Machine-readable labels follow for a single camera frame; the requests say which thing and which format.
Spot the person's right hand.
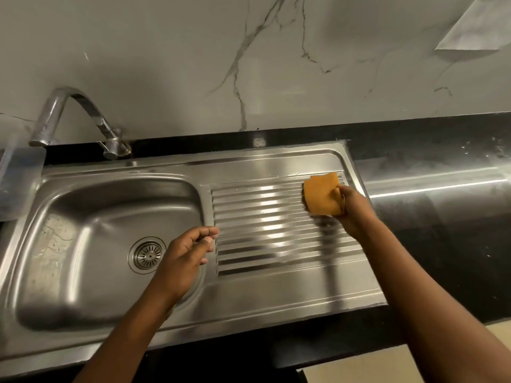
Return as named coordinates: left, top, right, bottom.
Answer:
left=334, top=185, right=382, bottom=244

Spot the person's left hand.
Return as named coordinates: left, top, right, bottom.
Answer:
left=147, top=226, right=220, bottom=306

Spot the orange sponge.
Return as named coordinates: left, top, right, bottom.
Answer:
left=302, top=172, right=345, bottom=217

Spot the stainless steel sink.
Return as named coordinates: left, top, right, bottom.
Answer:
left=0, top=139, right=389, bottom=379

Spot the chrome faucet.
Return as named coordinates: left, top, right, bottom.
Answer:
left=28, top=86, right=133, bottom=161

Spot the person's right forearm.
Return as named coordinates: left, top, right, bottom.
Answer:
left=359, top=225, right=511, bottom=383

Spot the person's left forearm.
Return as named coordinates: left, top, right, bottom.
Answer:
left=73, top=289, right=176, bottom=383

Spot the round metal drain strainer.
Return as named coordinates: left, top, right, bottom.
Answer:
left=127, top=236, right=168, bottom=274

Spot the clear plastic container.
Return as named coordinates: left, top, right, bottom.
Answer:
left=0, top=135, right=48, bottom=222

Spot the white paper sheet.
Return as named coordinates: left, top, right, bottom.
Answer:
left=434, top=0, right=511, bottom=51

